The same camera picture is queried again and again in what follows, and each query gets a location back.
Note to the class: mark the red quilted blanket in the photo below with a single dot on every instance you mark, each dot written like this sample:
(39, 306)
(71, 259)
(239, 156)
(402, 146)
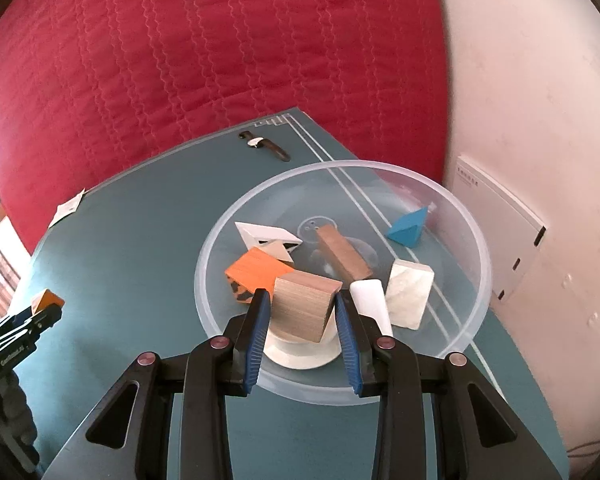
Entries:
(205, 60)

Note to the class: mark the white wall panel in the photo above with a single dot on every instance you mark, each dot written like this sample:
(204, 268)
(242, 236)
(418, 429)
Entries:
(495, 225)

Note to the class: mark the paper leaflet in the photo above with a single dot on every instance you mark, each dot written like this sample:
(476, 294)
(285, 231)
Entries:
(65, 208)

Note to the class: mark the white cup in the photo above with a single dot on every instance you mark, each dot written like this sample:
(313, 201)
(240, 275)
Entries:
(300, 355)

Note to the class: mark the white black-striped wedge block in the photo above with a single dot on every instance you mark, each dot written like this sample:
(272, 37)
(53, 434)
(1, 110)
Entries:
(260, 232)
(407, 292)

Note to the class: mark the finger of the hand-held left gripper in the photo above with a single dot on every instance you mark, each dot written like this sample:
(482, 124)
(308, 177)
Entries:
(47, 319)

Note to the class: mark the person's left hand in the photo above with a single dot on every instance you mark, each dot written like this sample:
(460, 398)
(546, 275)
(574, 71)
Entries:
(10, 410)

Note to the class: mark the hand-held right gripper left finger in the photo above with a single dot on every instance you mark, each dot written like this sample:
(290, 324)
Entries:
(257, 340)

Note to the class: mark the clear plastic bowl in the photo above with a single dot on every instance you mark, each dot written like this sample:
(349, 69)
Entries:
(290, 190)

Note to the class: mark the blue wedge block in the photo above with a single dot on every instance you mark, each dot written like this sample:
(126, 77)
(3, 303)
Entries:
(407, 230)

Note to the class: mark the white plug charger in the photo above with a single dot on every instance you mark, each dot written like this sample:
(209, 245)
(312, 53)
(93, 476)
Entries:
(370, 300)

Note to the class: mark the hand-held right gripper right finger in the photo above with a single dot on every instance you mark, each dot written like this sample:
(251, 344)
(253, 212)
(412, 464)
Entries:
(347, 345)

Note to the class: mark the orange black-striped wedge block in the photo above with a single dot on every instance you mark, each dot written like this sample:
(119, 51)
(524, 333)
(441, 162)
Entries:
(255, 270)
(47, 300)

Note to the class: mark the plain wooden wedge block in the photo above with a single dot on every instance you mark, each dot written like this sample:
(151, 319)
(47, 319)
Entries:
(305, 305)
(342, 255)

